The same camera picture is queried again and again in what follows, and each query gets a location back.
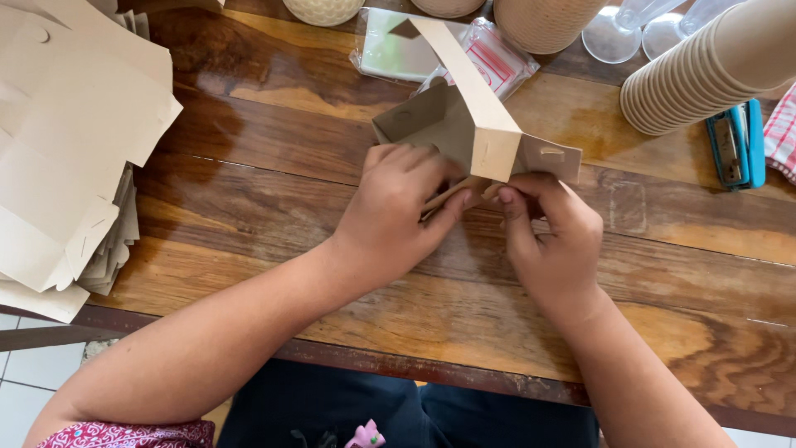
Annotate person's left hand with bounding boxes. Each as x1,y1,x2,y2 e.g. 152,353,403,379
332,143,473,292

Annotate person's right hand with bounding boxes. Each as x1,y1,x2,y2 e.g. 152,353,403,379
485,173,605,318

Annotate brown cardboard box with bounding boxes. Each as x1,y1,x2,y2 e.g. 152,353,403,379
372,16,583,215

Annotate clear plastic bag white contents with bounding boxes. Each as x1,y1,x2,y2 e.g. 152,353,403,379
349,7,468,85

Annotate clear packet red print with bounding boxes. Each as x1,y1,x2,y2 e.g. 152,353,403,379
413,17,541,102

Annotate person's dark blue trousers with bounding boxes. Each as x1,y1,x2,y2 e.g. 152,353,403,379
216,358,601,448

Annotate blue stapler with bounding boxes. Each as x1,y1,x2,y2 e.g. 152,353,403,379
705,98,767,190

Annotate cream textured round container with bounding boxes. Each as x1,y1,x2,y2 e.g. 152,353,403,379
283,0,366,27

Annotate beige round container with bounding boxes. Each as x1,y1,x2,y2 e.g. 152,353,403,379
410,0,487,19

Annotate tall stack ribbed paper cups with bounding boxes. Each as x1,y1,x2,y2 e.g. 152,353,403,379
493,0,610,56

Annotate clear plastic glass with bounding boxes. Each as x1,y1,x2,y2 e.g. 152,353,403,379
581,0,688,64
641,0,744,61

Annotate stack of brown paper cups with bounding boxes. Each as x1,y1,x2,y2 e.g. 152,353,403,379
619,0,796,137

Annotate red white checkered cloth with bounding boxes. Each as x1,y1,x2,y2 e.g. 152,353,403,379
763,84,796,185

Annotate stack of flat cardboard sheets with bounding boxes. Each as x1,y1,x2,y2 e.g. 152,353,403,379
0,0,184,324

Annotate red patterned sleeve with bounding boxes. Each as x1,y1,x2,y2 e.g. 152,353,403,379
36,420,216,448

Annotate pink toy keychain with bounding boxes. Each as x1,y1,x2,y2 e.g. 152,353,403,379
344,419,386,448

